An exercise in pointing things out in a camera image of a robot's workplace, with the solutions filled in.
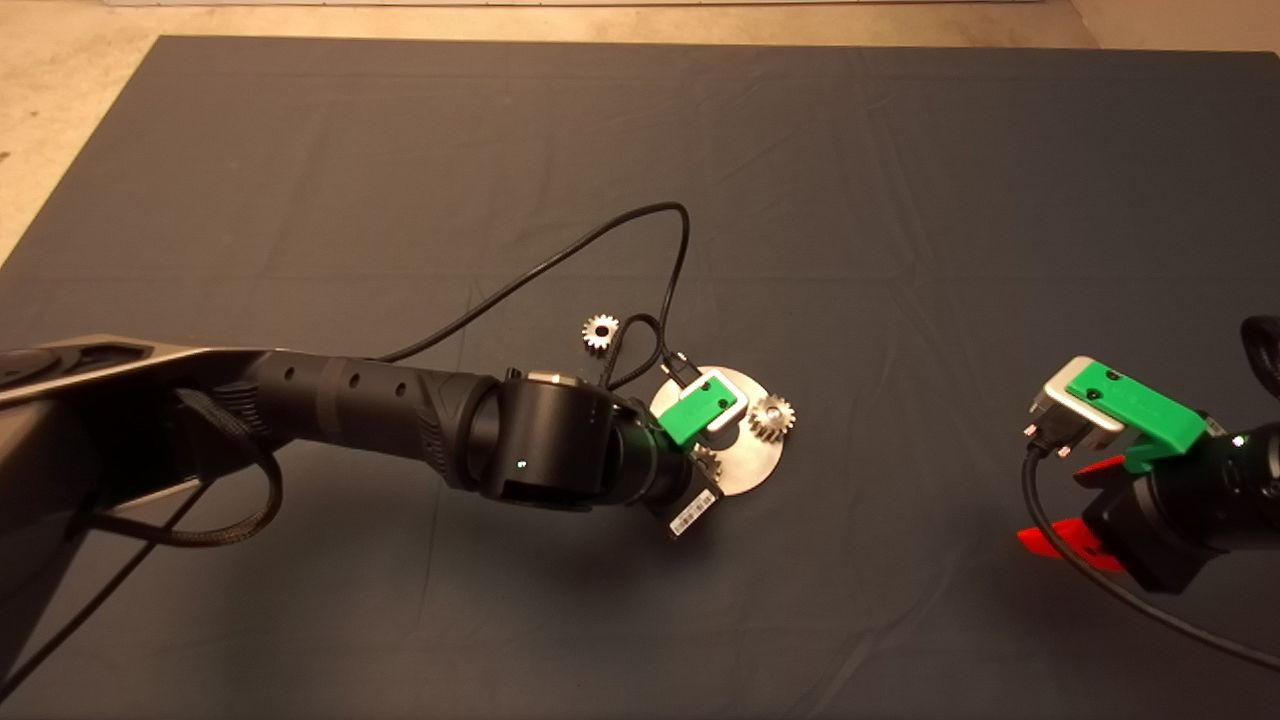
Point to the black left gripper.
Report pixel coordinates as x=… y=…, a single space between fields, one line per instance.
x=680 y=490

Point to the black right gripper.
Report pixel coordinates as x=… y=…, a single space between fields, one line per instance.
x=1170 y=515

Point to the small steel planetary gear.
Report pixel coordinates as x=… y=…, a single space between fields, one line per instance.
x=592 y=338
x=710 y=462
x=760 y=425

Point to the round metal carrier plate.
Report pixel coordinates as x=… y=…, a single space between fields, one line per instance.
x=755 y=465

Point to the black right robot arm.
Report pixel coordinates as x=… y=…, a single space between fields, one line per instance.
x=1262 y=480

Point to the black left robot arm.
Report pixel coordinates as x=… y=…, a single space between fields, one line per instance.
x=350 y=400

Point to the dark grey table cloth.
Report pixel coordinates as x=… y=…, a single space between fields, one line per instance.
x=900 y=180

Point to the green left camera mount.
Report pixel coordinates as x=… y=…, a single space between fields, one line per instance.
x=690 y=415

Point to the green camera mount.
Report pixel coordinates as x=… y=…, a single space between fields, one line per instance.
x=1140 y=412
x=690 y=415

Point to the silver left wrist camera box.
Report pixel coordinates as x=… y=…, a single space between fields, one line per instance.
x=742 y=405

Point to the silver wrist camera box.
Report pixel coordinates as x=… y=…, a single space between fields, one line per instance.
x=742 y=405
x=1060 y=400

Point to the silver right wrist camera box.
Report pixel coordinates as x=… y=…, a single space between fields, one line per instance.
x=1060 y=400

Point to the green right camera mount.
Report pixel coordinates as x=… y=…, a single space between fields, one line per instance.
x=1140 y=412

